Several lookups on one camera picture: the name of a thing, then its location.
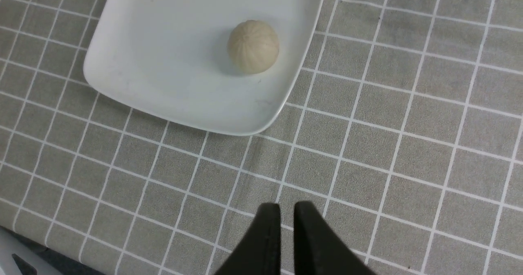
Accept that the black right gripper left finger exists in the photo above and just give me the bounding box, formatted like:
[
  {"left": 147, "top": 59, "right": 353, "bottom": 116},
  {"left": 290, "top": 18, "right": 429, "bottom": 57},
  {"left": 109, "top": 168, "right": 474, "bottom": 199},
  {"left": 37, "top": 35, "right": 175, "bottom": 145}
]
[{"left": 215, "top": 203, "right": 282, "bottom": 275}]

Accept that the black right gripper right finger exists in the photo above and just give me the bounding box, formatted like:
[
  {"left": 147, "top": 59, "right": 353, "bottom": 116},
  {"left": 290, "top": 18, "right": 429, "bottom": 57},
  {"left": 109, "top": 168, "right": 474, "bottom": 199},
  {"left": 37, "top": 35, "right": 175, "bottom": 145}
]
[{"left": 293, "top": 201, "right": 374, "bottom": 275}]

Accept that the beige steamed bun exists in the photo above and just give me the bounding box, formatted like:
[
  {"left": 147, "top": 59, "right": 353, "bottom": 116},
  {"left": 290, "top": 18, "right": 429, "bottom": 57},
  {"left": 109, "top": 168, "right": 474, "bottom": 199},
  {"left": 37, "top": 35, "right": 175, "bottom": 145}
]
[{"left": 227, "top": 20, "right": 280, "bottom": 75}]

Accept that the white square plate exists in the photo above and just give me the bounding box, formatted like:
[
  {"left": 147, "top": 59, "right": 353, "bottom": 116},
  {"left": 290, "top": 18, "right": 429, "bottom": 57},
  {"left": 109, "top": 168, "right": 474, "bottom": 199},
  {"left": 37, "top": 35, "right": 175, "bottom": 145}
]
[{"left": 83, "top": 0, "right": 323, "bottom": 136}]

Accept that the grey checked tablecloth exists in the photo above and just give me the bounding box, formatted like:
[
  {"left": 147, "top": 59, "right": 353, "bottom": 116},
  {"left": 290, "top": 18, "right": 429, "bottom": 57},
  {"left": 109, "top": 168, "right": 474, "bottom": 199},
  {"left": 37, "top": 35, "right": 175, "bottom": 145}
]
[{"left": 1, "top": 0, "right": 523, "bottom": 275}]

